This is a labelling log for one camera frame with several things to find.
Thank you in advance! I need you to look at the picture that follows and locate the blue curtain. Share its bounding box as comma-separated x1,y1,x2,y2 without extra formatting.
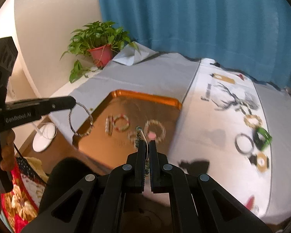
95,0,291,90

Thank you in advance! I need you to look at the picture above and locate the green potted plant red pot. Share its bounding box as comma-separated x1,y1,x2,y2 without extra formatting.
61,21,140,83

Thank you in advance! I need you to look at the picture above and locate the grey white printed tablecloth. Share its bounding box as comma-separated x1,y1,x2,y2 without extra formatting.
50,42,291,226

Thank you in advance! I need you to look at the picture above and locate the white pearl bracelet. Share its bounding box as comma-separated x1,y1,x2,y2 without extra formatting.
144,120,166,143

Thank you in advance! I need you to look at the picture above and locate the thin white bead bracelet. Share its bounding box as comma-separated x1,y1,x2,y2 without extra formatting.
68,101,94,137

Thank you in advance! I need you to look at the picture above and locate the green black bracelet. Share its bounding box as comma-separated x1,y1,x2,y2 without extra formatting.
253,127,272,150

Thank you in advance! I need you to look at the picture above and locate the silver bangle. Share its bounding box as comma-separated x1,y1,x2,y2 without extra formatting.
235,133,254,154

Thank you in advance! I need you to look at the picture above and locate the beige bead bracelet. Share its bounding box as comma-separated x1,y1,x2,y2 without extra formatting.
244,114,263,128

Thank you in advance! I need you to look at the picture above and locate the red floral blanket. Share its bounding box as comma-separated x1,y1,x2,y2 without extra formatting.
0,156,49,233

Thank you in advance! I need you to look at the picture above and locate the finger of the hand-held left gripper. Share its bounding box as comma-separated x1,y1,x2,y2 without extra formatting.
39,96,76,116

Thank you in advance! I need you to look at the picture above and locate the orange metal tray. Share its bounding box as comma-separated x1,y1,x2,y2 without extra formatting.
72,90,182,170

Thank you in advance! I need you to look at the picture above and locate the pink green bead bracelet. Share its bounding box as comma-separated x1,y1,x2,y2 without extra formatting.
112,115,131,133

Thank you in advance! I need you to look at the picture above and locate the black round stool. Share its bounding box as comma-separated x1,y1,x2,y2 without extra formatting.
39,157,112,214

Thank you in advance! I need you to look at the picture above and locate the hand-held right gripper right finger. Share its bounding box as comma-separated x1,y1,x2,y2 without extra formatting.
150,141,272,233

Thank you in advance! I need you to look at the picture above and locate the person's left hand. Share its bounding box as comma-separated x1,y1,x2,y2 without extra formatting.
0,129,16,172

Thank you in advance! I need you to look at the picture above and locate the dark bead bracelet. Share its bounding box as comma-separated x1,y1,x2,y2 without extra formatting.
238,98,259,113

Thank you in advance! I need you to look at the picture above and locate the small bead bracelet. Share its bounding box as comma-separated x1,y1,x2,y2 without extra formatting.
128,130,139,144

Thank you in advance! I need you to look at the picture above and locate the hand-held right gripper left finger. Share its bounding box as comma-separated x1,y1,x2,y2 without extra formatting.
21,141,146,233

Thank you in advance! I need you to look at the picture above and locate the grey green bead bracelet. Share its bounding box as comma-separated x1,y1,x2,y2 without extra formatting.
135,126,151,176

